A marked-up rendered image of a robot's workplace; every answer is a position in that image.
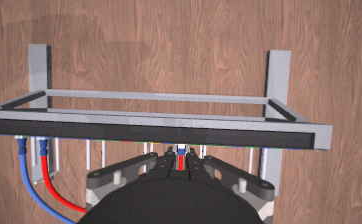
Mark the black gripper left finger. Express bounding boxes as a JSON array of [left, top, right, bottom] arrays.
[[86, 144, 178, 213]]

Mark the red cable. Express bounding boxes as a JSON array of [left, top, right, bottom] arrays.
[[40, 148, 183, 213]]

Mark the blue cable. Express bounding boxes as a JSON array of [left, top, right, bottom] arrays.
[[18, 147, 76, 224]]

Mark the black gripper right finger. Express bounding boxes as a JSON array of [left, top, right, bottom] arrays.
[[184, 145, 275, 224]]

